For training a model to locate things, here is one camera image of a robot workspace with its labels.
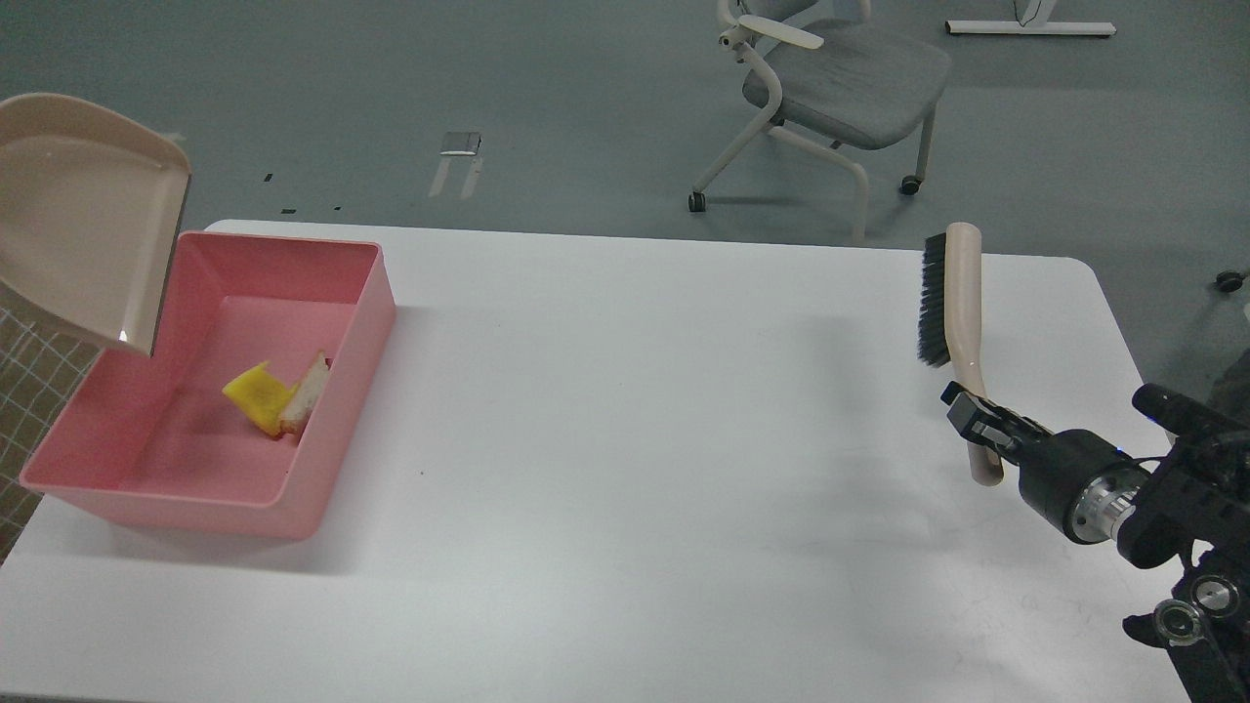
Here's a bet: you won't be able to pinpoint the chair leg with caster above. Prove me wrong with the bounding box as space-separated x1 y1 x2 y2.
1213 269 1249 294

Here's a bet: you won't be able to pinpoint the yellow sponge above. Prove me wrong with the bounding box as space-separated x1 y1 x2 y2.
223 360 295 437

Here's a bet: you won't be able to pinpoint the white desk foot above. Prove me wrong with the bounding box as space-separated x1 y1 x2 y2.
943 1 1118 38

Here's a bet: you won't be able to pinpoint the beige checkered cloth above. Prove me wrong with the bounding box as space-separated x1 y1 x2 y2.
1 309 100 560

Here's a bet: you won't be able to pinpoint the pink plastic bin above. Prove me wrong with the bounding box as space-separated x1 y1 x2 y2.
19 231 395 539

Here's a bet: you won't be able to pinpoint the toast bread slice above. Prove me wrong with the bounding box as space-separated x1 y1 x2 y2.
278 349 331 434

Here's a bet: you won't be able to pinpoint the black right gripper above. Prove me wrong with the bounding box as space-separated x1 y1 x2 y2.
940 382 1150 545

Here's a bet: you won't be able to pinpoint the beige hand brush black bristles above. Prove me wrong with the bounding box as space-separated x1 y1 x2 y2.
916 221 1005 487

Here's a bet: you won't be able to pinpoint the grey white office chair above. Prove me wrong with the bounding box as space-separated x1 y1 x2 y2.
688 1 954 243

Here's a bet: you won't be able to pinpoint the beige plastic dustpan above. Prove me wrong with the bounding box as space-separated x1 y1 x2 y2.
1 93 193 355

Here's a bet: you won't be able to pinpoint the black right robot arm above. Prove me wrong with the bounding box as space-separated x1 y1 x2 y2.
941 383 1249 702

